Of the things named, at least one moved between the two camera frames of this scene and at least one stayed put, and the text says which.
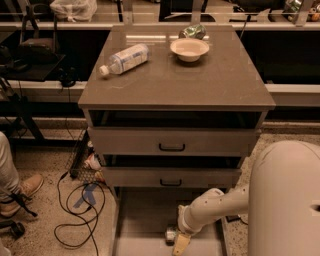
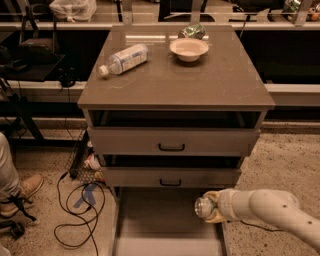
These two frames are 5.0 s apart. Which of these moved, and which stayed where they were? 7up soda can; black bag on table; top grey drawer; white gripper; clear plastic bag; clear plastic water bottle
Moved: 7up soda can; white gripper
Stayed: black bag on table; clear plastic bag; clear plastic water bottle; top grey drawer
